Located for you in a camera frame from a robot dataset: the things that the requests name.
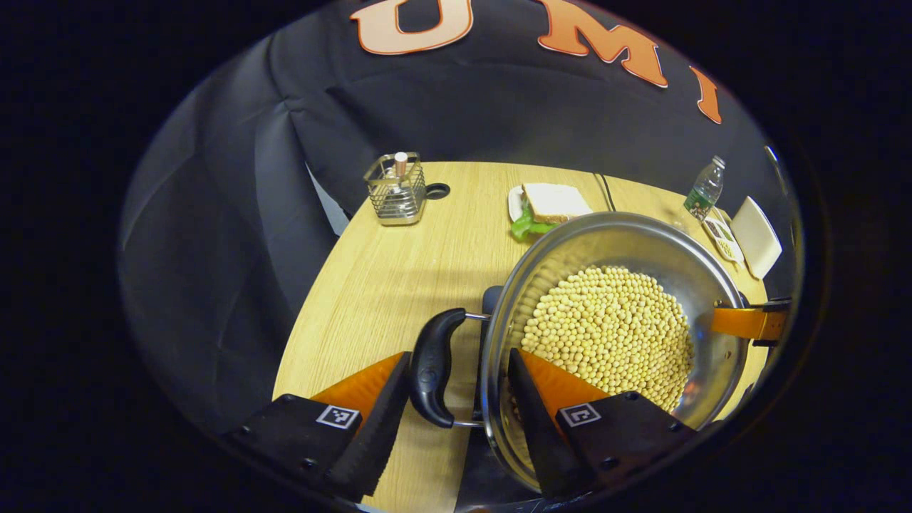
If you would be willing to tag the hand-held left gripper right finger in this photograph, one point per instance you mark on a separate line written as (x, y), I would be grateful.
(538, 442)

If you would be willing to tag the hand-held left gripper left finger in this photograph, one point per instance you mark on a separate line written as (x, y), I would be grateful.
(377, 442)

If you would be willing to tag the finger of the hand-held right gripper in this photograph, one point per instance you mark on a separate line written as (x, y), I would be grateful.
(741, 322)

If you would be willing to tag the white toaster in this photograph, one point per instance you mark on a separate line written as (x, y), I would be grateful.
(755, 239)

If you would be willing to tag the small white dish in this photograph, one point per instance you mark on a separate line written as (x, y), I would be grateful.
(723, 239)

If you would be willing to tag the pile of soybeans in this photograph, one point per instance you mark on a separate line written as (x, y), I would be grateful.
(605, 320)

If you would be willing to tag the clear plastic water bottle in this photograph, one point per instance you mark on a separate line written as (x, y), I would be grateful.
(705, 191)

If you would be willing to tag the sandwich with lettuce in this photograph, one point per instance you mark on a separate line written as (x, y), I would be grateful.
(556, 201)

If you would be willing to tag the white plate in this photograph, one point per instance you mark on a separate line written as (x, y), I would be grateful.
(514, 203)

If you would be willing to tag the small capped bottle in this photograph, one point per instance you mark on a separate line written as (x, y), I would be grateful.
(401, 165)

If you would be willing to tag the black backdrop cloth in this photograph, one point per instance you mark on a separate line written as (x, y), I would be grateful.
(499, 107)

